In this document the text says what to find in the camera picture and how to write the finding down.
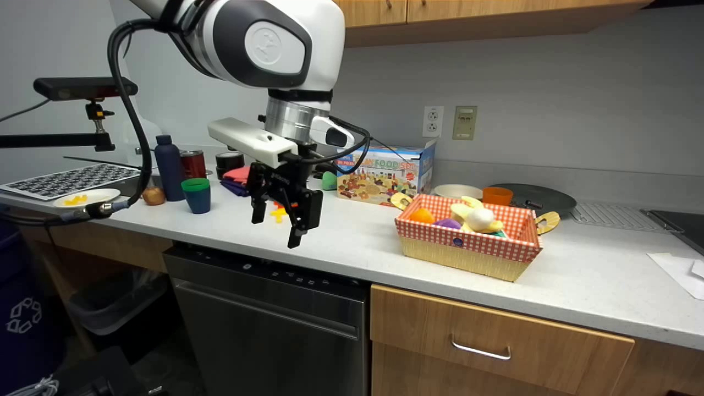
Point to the blue cup green lid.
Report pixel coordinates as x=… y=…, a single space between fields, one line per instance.
x=197 y=195

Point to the green plush toy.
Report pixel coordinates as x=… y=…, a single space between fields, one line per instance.
x=329 y=180

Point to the blue toy food box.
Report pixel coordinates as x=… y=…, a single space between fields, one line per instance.
x=387 y=171

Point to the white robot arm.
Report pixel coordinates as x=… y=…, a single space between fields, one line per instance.
x=290 y=46

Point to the stainless dishwasher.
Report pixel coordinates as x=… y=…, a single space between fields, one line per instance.
x=270 y=329

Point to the yellow plush in basket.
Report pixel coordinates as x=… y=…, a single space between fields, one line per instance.
x=475 y=215

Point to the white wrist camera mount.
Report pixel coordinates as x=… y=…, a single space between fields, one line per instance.
x=253 y=142

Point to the red can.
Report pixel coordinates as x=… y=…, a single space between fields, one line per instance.
x=194 y=163

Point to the pink folded cloth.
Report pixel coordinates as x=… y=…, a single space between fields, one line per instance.
x=237 y=180

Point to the wooden drawer with white interior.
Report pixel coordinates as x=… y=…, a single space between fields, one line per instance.
x=412 y=354

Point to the red checkered basket box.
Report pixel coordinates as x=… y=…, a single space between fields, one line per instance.
x=505 y=255

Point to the white wall outlet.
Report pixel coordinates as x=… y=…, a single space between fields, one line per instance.
x=433 y=121

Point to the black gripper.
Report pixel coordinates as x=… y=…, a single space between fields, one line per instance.
x=284 y=185

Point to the small brown toy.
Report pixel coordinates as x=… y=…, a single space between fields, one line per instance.
x=153 y=196

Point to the dark blue bottle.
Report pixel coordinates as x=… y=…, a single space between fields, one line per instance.
x=169 y=158

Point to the beige light switch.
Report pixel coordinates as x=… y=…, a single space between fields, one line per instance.
x=465 y=121

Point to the silver drawer handle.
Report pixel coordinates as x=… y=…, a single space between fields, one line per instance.
x=505 y=356

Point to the black frying pan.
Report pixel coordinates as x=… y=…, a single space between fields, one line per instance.
x=539 y=199

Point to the black camera on stand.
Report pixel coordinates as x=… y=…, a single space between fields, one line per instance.
x=64 y=88

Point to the black jar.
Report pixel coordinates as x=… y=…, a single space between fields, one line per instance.
x=227 y=162

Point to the grey dish drying rack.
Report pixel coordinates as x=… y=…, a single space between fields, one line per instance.
x=47 y=187

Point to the blue recycling bin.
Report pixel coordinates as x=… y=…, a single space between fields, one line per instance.
x=29 y=344

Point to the black induction cooktop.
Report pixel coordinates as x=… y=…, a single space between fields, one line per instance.
x=688 y=226

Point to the wooden upper cabinet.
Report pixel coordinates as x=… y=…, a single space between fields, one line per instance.
x=381 y=22

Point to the white plate with yellow food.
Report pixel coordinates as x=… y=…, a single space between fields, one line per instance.
x=84 y=199

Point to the orange cup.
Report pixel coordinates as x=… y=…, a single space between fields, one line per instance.
x=499 y=196

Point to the white paper sheet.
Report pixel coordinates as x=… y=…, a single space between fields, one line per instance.
x=685 y=272

